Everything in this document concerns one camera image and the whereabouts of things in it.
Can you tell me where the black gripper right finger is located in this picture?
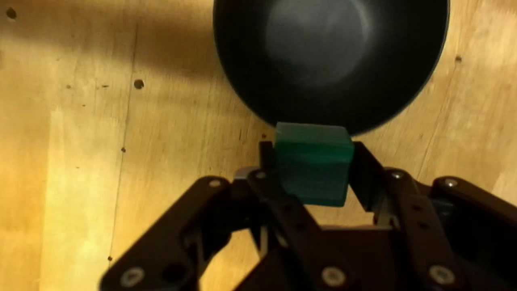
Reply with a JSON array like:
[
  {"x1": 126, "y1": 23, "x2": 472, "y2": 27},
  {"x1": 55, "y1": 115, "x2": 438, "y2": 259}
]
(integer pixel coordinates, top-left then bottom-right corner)
[{"x1": 349, "y1": 139, "x2": 517, "y2": 291}]

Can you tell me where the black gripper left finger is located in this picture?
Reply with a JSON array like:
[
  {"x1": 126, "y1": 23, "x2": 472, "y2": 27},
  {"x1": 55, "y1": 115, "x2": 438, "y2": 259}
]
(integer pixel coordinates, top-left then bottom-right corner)
[{"x1": 99, "y1": 139, "x2": 347, "y2": 291}]

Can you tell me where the green cube block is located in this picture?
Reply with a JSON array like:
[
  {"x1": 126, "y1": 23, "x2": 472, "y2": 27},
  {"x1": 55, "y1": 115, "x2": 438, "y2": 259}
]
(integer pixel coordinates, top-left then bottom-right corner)
[{"x1": 273, "y1": 121, "x2": 355, "y2": 209}]

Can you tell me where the dark round bowl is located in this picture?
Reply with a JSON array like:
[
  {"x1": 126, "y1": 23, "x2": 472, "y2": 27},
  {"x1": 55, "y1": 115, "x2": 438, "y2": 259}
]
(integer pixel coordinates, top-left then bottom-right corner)
[{"x1": 212, "y1": 0, "x2": 451, "y2": 137}]

